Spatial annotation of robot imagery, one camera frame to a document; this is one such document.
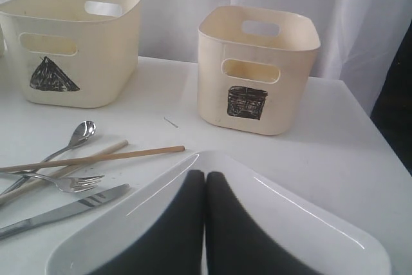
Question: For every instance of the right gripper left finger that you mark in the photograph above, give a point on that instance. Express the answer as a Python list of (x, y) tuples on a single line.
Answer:
[(174, 243)]

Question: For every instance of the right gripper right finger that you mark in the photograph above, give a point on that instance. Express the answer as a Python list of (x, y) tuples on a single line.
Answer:
[(235, 243)]

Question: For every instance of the steel fork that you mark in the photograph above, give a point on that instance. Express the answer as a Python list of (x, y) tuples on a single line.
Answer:
[(64, 184)]

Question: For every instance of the wooden chopstick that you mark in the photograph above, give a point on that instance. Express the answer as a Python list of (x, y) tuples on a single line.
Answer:
[(93, 159), (31, 185)]

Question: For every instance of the white square plate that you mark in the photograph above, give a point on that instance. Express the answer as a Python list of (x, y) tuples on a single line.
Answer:
[(320, 239)]

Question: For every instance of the steel teaspoon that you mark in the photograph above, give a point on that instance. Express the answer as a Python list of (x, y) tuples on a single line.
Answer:
[(82, 133)]

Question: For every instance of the steel table knife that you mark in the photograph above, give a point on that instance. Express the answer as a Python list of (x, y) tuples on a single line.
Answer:
[(66, 211)]

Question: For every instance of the cream bin with square mark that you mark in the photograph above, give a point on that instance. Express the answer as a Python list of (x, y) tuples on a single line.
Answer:
[(253, 66)]

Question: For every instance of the cream bin with triangle mark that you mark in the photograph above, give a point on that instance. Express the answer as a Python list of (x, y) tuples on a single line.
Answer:
[(75, 53)]

